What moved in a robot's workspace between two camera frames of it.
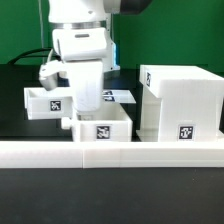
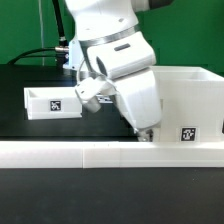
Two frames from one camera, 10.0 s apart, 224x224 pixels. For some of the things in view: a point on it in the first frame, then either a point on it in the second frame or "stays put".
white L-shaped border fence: (110, 154) stays put
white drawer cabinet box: (180, 103) stays put
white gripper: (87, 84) → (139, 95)
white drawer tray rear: (42, 104) stays put
